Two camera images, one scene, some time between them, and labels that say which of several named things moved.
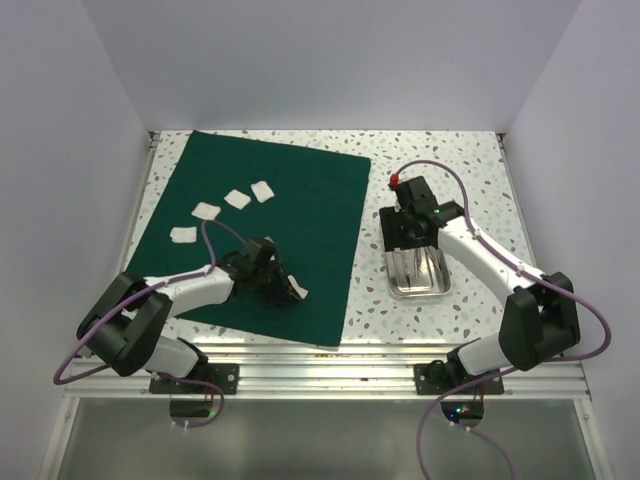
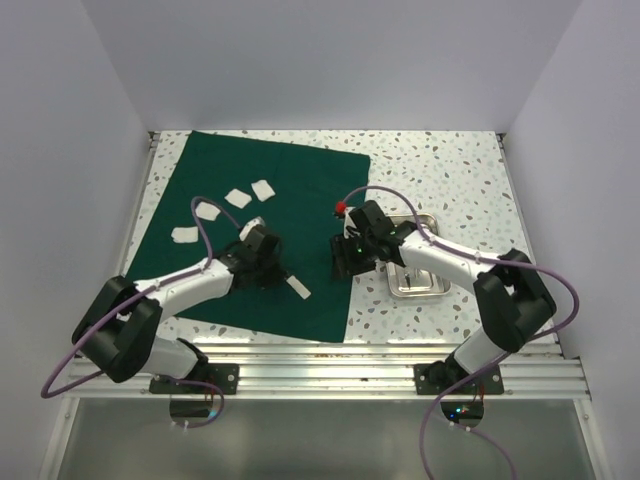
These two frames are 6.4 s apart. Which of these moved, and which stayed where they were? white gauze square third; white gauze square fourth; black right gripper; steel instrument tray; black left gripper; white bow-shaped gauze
Moved: black left gripper; black right gripper
Stayed: steel instrument tray; white bow-shaped gauze; white gauze square fourth; white gauze square third
